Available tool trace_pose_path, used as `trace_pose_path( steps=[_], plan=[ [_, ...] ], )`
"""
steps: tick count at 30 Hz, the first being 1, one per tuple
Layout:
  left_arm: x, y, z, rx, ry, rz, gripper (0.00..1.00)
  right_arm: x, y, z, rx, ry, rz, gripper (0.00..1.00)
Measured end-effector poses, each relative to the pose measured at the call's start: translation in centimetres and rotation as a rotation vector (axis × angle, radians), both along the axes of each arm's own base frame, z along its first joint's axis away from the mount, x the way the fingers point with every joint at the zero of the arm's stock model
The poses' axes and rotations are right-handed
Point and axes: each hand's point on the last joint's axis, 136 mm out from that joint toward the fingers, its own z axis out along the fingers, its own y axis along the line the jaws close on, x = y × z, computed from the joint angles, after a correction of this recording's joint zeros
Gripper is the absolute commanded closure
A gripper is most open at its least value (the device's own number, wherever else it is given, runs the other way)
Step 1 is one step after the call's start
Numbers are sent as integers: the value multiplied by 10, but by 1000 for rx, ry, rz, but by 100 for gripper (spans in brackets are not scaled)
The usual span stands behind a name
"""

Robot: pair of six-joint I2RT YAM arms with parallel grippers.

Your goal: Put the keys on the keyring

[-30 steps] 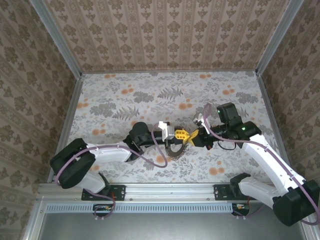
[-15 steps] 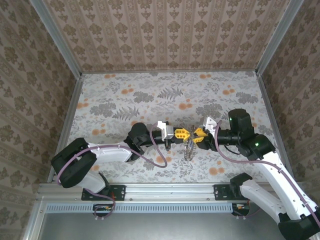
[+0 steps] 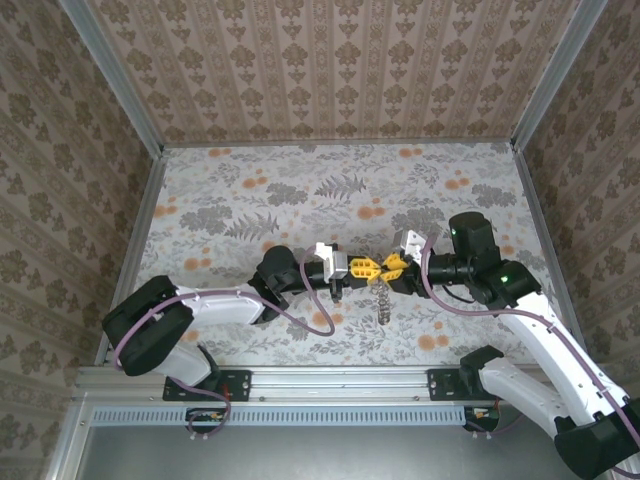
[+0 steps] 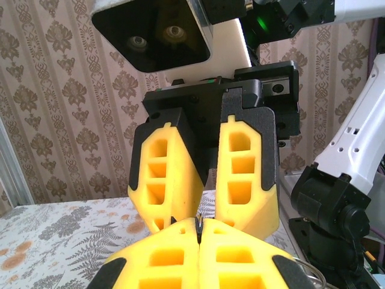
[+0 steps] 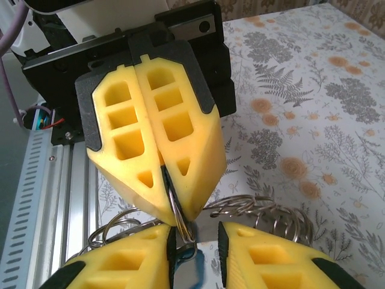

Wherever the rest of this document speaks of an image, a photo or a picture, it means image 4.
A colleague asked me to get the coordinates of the black base cable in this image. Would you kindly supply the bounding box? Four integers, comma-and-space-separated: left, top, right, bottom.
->
345, 237, 375, 289

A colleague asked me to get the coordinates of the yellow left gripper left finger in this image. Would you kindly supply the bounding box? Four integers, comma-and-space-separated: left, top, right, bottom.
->
90, 217, 202, 289

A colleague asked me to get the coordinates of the small dark metal key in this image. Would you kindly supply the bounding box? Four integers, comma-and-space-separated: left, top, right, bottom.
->
194, 213, 205, 244

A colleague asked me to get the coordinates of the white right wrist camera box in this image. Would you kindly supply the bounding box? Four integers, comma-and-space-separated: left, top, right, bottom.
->
91, 0, 253, 82

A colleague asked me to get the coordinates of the silver split key ring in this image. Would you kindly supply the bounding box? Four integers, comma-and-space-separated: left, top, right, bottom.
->
296, 260, 327, 289

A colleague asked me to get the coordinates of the aluminium corner post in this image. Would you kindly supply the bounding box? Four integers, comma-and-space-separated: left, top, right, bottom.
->
0, 116, 34, 216

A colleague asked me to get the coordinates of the floral table cover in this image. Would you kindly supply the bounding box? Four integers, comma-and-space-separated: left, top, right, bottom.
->
0, 189, 294, 289

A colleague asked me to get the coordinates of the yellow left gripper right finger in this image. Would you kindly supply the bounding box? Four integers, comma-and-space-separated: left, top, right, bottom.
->
199, 219, 316, 289

